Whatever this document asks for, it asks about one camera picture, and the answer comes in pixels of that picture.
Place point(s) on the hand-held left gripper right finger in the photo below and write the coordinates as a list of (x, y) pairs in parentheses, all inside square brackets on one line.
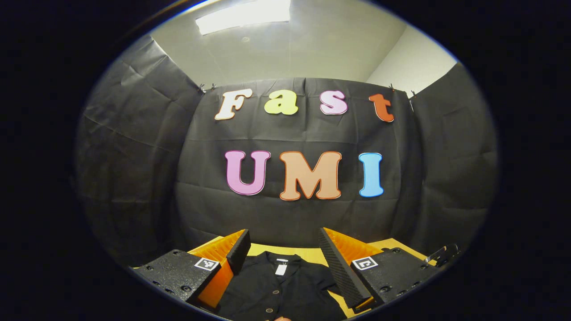
[(341, 272)]

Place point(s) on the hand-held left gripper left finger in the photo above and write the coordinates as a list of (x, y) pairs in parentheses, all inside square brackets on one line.
[(238, 249)]

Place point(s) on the black button shirt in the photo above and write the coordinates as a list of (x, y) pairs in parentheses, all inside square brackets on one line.
[(285, 294)]

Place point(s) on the black backdrop cloth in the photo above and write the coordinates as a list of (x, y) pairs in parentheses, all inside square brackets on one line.
[(285, 133)]

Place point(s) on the ceiling light panel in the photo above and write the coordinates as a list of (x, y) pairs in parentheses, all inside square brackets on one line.
[(243, 15)]

